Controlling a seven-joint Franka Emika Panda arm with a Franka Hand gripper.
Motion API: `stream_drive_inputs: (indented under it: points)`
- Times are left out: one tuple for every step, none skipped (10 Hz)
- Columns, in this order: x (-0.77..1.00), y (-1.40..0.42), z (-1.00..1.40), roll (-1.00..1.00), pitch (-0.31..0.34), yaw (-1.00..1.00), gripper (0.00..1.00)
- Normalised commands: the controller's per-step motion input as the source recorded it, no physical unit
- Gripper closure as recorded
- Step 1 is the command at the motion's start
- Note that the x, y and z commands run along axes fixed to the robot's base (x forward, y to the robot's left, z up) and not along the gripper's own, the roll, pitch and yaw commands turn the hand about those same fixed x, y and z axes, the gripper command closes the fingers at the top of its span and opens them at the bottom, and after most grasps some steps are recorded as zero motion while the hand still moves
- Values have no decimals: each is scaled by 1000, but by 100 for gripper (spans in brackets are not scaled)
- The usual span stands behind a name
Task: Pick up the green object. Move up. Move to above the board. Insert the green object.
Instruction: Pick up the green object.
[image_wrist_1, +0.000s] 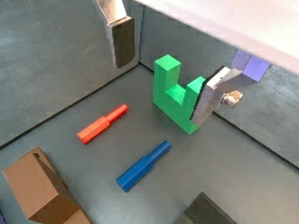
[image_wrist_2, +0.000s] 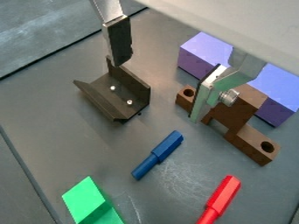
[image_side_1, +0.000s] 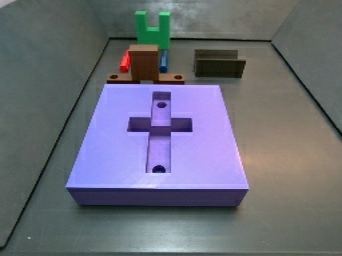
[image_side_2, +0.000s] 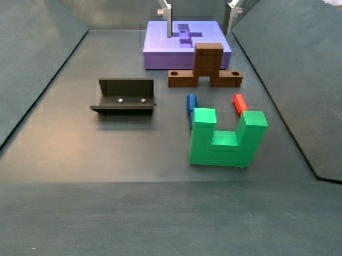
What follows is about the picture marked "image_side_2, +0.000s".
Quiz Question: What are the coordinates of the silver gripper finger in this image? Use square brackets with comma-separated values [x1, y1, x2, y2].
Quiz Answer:
[158, 0, 172, 38]
[226, 0, 243, 34]

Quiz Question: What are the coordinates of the green U-shaped block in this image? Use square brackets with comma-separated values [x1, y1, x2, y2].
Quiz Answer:
[190, 108, 269, 168]

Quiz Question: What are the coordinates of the purple board with cross slot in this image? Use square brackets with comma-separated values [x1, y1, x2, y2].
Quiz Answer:
[143, 21, 233, 70]

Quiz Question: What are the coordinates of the brown T-shaped block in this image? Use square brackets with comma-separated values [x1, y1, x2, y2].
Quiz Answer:
[168, 43, 243, 87]

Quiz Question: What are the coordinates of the red small bar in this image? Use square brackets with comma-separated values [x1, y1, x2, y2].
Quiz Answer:
[233, 94, 249, 115]

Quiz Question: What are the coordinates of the blue small bar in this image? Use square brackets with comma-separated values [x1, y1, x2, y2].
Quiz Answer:
[186, 94, 198, 121]

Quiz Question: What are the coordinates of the black angle bracket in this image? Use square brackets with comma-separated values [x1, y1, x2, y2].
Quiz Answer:
[90, 78, 155, 113]

